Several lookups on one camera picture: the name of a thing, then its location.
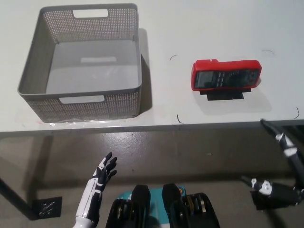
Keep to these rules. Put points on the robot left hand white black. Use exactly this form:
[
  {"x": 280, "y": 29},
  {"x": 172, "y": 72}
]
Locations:
[{"x": 104, "y": 172}]

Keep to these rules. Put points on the robot right hand white black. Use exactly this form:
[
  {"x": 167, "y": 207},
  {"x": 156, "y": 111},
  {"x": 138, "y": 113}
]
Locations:
[{"x": 278, "y": 194}]

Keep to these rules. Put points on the red digital multimeter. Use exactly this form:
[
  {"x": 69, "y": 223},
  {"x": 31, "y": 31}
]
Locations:
[{"x": 225, "y": 75}]

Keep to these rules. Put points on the robot left black body block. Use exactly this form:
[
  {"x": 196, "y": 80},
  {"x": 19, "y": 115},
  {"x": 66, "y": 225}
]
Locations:
[{"x": 140, "y": 204}]

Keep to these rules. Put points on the robot black body block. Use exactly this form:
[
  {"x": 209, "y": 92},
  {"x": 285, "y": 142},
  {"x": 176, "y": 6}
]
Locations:
[
  {"x": 180, "y": 209},
  {"x": 140, "y": 204}
]

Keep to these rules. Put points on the black table foot plate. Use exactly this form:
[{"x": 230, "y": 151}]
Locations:
[{"x": 48, "y": 206}]

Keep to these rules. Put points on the grey perforated plastic basket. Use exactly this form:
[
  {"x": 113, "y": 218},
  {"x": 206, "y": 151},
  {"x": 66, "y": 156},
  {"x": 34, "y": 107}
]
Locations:
[{"x": 95, "y": 102}]

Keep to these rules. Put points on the robot right black body block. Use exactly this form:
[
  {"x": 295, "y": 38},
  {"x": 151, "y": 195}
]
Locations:
[{"x": 180, "y": 209}]

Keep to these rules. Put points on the black perforated foam pad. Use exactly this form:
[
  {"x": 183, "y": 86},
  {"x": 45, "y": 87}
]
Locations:
[{"x": 225, "y": 96}]

